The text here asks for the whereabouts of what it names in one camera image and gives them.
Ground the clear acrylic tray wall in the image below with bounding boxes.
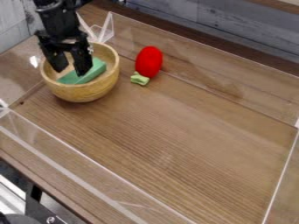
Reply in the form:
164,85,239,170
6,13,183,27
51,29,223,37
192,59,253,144
0,100,195,224

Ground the brown wooden bowl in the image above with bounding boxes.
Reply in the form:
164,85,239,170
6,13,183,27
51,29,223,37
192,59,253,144
40,43,120,102

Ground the clear acrylic corner bracket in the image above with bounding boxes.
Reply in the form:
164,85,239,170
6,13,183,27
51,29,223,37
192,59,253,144
78,12,115,43

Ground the black table leg bracket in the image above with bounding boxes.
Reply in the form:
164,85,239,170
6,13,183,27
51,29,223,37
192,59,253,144
24,185,68,224

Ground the black cable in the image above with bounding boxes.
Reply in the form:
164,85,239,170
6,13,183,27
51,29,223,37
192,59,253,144
0,209,11,224

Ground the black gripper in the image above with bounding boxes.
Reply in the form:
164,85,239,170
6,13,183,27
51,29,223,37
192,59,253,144
35,7,92,76

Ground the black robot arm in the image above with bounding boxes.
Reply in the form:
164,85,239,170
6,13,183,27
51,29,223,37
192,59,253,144
32,0,92,76

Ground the green rectangular block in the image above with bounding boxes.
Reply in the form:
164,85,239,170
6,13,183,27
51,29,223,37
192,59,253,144
56,57,107,85

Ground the small green toy piece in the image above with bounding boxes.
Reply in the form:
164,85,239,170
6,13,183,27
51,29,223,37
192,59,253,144
131,72,150,86

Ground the red toy fruit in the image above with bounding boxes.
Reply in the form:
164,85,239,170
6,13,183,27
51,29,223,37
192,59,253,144
135,45,164,78

